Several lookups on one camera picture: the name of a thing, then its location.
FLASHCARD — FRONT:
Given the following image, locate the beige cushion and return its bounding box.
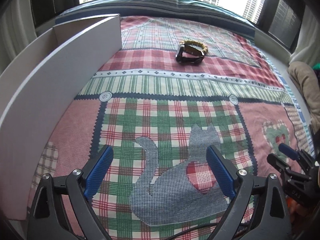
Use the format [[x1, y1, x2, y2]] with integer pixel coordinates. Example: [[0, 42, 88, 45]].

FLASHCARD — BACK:
[[287, 61, 319, 133]]

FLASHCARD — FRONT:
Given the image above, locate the white curtain right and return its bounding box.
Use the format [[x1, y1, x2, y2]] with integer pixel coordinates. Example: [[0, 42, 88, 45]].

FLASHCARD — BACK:
[[289, 6, 320, 67]]

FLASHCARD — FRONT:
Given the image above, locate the light wooden bead bracelet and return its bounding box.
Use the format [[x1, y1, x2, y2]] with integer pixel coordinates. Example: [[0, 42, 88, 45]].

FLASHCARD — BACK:
[[179, 39, 209, 55]]

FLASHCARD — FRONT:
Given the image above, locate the black cable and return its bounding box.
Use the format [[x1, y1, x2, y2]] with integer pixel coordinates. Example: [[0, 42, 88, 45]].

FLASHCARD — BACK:
[[164, 220, 251, 240]]

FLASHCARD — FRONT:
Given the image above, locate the white curtain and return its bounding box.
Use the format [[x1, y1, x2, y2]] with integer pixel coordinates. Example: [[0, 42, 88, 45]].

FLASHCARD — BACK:
[[1, 0, 37, 72], [289, 6, 320, 67]]

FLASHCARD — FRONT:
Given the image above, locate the patchwork plaid bed quilt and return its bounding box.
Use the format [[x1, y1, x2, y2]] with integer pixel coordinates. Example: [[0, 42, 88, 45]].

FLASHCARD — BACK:
[[29, 16, 313, 239]]

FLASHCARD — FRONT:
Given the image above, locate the white curtain left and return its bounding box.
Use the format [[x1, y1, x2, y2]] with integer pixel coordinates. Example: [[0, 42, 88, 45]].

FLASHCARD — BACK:
[[1, 0, 37, 72]]

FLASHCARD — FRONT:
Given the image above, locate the white cardboard box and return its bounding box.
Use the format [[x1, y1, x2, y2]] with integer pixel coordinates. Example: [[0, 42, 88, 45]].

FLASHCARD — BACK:
[[1, 14, 122, 220]]

